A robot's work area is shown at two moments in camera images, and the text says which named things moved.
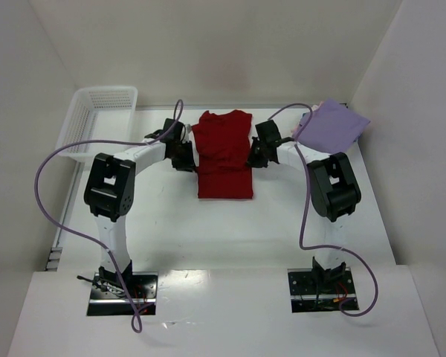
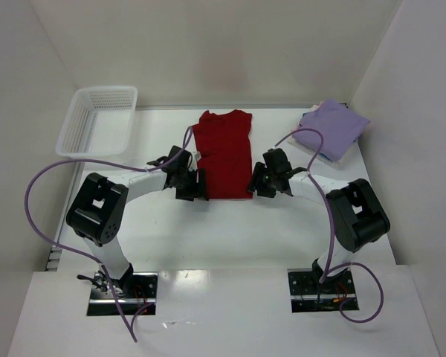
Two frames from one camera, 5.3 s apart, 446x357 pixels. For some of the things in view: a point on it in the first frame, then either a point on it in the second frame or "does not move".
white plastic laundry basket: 107,113 does not move
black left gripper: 186,157 to 195,184
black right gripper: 257,156 to 261,184
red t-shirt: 222,154 does not move
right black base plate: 310,292 does not move
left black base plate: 108,297 does not move
